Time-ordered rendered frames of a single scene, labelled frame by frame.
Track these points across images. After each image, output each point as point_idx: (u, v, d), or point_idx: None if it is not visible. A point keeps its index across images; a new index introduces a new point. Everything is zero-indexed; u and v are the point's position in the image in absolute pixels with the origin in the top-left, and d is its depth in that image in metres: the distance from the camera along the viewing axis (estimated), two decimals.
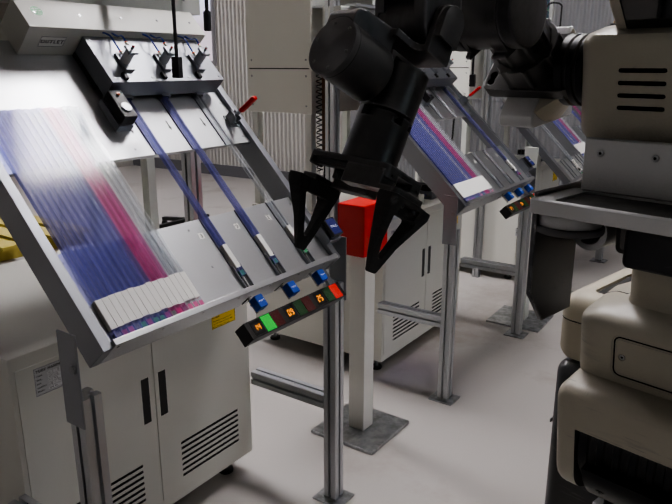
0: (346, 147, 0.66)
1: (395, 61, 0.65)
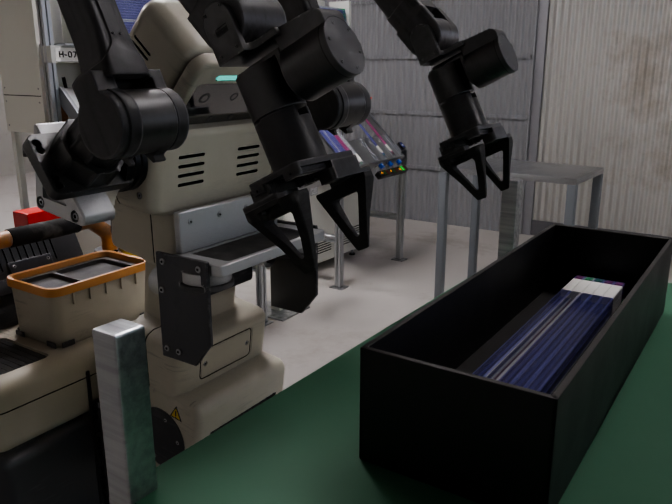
0: (310, 150, 0.64)
1: None
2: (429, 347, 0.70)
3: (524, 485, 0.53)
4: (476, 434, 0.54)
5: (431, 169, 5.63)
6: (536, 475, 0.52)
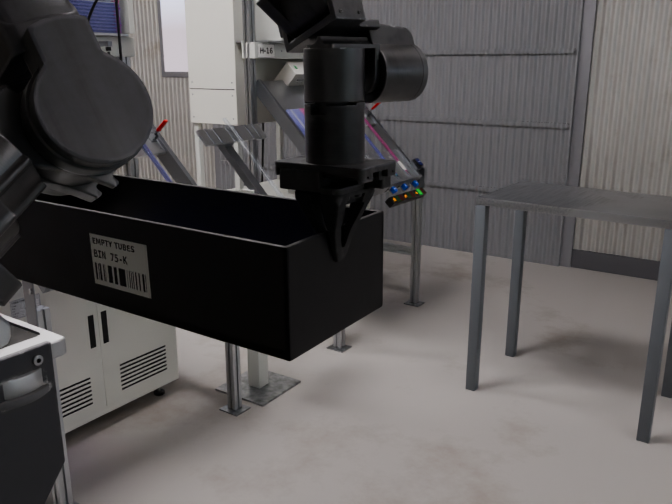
0: None
1: None
2: (191, 271, 0.68)
3: (374, 284, 0.74)
4: (354, 267, 0.70)
5: (449, 186, 4.71)
6: (378, 272, 0.74)
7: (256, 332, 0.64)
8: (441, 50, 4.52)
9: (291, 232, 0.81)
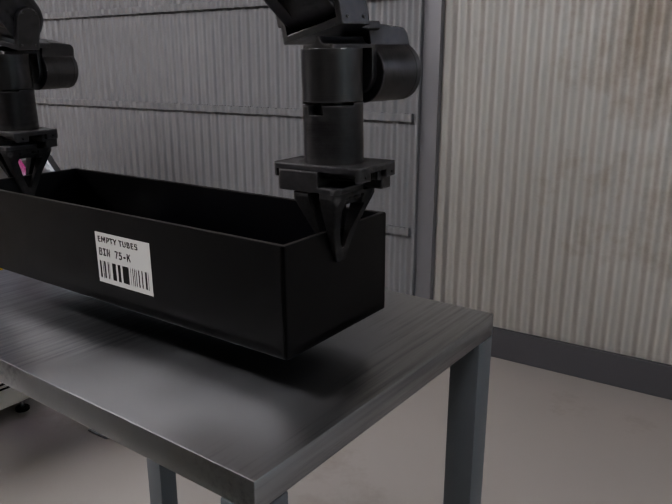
0: None
1: None
2: (192, 269, 0.69)
3: (376, 286, 0.74)
4: (354, 268, 0.70)
5: None
6: (380, 273, 0.74)
7: (254, 331, 0.64)
8: (233, 0, 2.90)
9: (295, 233, 0.81)
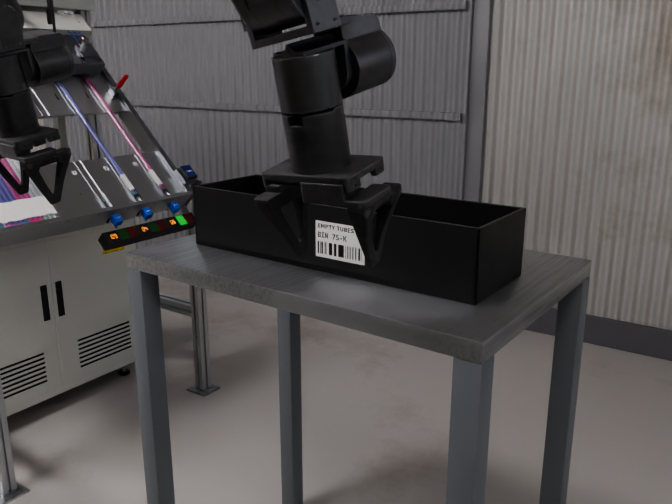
0: None
1: None
2: (399, 245, 1.00)
3: (518, 259, 1.05)
4: (509, 246, 1.01)
5: None
6: (520, 251, 1.06)
7: (450, 286, 0.96)
8: None
9: (451, 223, 1.12)
